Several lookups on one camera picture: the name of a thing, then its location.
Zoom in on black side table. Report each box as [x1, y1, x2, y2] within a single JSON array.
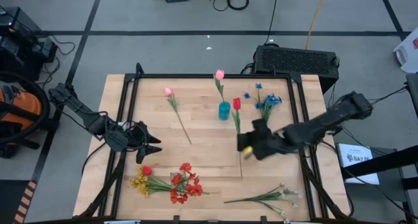
[[339, 144, 418, 224]]

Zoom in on white cardboard box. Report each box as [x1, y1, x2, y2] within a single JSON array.
[[338, 143, 380, 185]]

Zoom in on teal glass vase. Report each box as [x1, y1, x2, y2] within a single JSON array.
[[217, 100, 231, 121]]

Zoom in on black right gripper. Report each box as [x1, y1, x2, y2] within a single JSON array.
[[237, 118, 291, 161]]

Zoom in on yellow artificial flower bunch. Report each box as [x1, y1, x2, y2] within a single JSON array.
[[129, 167, 174, 199]]

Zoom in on black computer case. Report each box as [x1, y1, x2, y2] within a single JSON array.
[[253, 44, 340, 94]]

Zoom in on black hanging cable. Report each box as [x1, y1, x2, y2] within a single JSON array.
[[264, 0, 280, 45]]

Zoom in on blue artificial flower bunch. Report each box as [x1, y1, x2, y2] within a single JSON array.
[[243, 82, 283, 125]]

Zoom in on coiled black cable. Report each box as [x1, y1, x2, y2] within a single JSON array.
[[227, 0, 250, 11]]

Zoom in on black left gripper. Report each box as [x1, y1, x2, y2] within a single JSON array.
[[125, 121, 163, 165]]

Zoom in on red artificial tulip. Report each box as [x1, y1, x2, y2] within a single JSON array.
[[231, 97, 244, 178], [140, 166, 210, 195]]

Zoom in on orange black vacuum cleaner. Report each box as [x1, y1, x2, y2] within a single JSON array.
[[0, 70, 52, 159]]

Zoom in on pink artificial tulip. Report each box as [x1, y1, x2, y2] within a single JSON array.
[[214, 69, 226, 104], [164, 86, 193, 146]]

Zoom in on red artificial flower bunch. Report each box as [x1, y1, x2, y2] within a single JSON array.
[[169, 161, 205, 205]]

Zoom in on black aluminium table frame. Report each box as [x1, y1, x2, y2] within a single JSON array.
[[73, 62, 352, 224]]

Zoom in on white artificial flower bunch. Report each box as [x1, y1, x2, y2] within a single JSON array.
[[223, 182, 304, 224]]

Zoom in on black equipment stack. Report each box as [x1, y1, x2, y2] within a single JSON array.
[[0, 7, 58, 81]]

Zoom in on yellow hanging cable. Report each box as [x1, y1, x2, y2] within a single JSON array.
[[305, 0, 329, 50]]

